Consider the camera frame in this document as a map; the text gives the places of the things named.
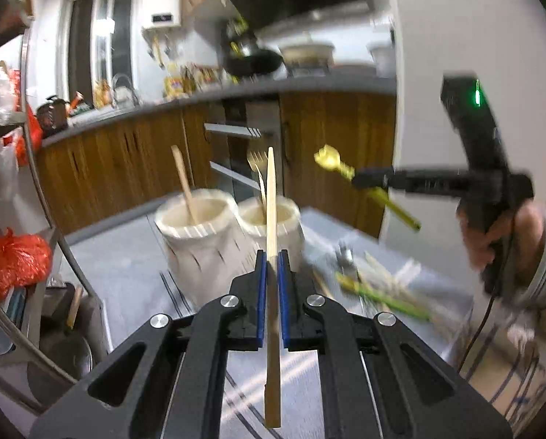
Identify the person's right hand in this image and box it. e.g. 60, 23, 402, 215
456, 201, 546, 296

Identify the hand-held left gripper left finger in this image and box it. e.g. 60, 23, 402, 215
28, 249, 268, 439

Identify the yellow oil bottle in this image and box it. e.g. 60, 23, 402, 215
164, 74, 185, 100

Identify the kitchen window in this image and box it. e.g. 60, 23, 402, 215
66, 0, 135, 102

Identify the metal pot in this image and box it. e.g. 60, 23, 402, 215
37, 284, 97, 387

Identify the white casserole pot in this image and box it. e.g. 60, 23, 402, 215
278, 41, 337, 75

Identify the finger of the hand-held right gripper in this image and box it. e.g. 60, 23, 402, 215
352, 168, 461, 193

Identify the grey kitchen countertop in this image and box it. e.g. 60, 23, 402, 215
40, 73, 398, 148

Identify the large red plastic bag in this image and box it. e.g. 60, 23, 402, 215
0, 228, 54, 303

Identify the metal storage rack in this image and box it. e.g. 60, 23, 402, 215
0, 0, 115, 414

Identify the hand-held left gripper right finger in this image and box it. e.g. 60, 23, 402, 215
277, 249, 514, 439

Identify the white utensil holder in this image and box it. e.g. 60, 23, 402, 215
154, 189, 256, 308
237, 195, 307, 276

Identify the wall spice shelf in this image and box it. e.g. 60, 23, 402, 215
224, 15, 256, 52

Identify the wooden base cabinet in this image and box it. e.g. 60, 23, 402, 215
35, 89, 398, 239

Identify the steel spoon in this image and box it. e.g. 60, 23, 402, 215
337, 242, 359, 270

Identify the yellow-green fork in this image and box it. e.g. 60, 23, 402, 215
314, 145, 422, 232

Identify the steel faucet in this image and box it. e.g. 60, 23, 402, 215
111, 74, 135, 107

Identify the person's striped clothing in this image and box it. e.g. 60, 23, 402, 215
463, 306, 546, 431

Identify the pale chopstick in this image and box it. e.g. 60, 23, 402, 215
392, 257, 424, 286

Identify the black wok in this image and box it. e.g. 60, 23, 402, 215
222, 47, 285, 79

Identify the white water heater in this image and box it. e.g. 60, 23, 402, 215
141, 0, 183, 31

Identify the wooden chopstick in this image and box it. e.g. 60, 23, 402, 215
265, 147, 283, 428
171, 145, 199, 225

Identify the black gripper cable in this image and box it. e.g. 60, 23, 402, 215
456, 284, 502, 373

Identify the grey striped cloth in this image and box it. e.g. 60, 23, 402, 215
66, 208, 472, 439

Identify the built-in steel drawer unit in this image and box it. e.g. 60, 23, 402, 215
203, 97, 284, 204

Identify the green-handled utensil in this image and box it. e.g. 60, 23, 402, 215
336, 274, 431, 323

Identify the hanging red plastic bag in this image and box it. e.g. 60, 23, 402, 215
13, 103, 44, 168

